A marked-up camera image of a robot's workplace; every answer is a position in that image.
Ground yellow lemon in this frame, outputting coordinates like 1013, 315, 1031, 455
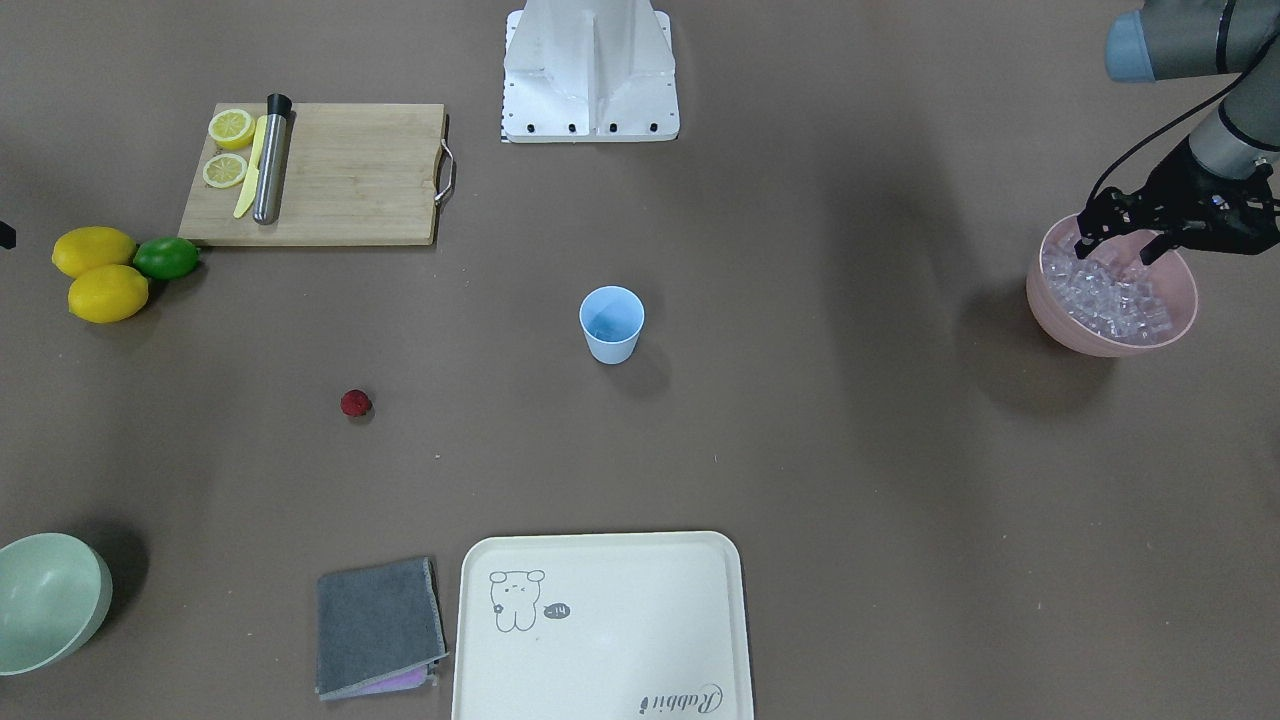
51, 225, 137, 279
67, 264, 150, 324

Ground cream serving tray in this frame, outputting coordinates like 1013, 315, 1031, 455
452, 530, 755, 719

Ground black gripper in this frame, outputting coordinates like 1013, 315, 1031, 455
1074, 138, 1279, 266

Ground yellow lemon upper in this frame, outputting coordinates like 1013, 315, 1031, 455
51, 225, 137, 279

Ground lemon slice upper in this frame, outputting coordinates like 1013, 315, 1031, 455
207, 108, 257, 151

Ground mint green bowl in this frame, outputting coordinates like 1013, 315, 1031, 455
1, 533, 114, 676

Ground red strawberry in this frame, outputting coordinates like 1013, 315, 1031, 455
339, 388, 372, 419

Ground pink bowl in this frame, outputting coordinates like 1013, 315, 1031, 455
1025, 215, 1199, 357

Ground steel muddler black cap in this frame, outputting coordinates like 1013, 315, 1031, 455
253, 94, 293, 225

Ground lemon slice lower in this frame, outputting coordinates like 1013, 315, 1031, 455
201, 152, 248, 190

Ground yellow lemon lower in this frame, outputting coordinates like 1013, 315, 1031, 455
67, 264, 150, 324

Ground green lime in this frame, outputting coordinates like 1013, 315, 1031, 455
132, 236, 200, 281

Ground clear ice cubes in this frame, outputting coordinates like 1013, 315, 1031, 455
1039, 243, 1174, 346

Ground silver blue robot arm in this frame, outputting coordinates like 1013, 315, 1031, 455
1075, 1, 1279, 265

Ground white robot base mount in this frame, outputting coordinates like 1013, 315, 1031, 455
500, 1, 681, 143

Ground grey folded cloth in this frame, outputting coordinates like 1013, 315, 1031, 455
314, 556, 449, 702

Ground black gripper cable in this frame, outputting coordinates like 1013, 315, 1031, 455
1088, 60, 1271, 211

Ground lemon slice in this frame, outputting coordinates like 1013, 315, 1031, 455
201, 152, 248, 190
207, 108, 257, 151

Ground light blue cup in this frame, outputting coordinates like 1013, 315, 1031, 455
579, 284, 645, 365

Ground wooden cutting board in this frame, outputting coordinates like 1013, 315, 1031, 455
177, 102, 456, 249

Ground yellow plastic knife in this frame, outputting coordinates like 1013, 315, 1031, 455
232, 115, 268, 219

